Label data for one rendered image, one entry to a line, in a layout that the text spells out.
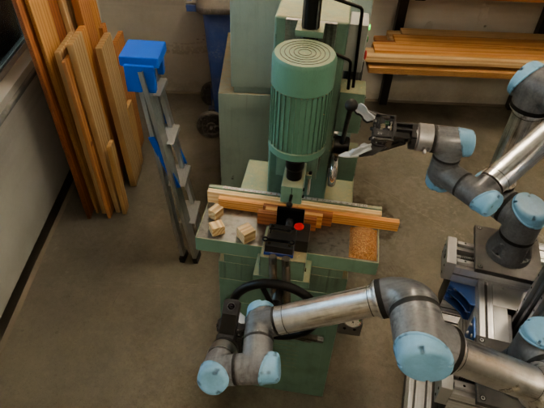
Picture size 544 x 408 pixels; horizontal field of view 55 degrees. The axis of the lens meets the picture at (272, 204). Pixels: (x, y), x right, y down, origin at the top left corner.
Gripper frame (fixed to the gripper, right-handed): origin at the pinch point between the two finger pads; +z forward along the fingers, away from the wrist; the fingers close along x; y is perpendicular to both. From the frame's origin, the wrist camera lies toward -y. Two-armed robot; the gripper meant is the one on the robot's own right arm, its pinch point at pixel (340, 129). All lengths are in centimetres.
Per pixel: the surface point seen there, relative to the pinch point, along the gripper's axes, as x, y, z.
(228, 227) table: 28, -32, 32
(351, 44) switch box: -32.9, -15.1, -0.4
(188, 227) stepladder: 22, -119, 66
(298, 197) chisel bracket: 16.0, -25.4, 9.9
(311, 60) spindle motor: -14.2, 11.4, 10.2
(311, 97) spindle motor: -5.7, 7.2, 9.0
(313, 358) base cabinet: 70, -75, -3
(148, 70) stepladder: -32, -52, 77
